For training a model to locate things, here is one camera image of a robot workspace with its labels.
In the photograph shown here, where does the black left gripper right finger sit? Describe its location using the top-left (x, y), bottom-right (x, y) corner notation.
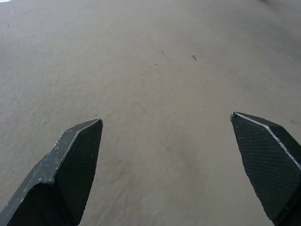
top-left (230, 112), bottom-right (301, 226)

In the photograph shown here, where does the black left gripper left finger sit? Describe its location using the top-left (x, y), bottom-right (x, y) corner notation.
top-left (0, 118), bottom-right (103, 226)

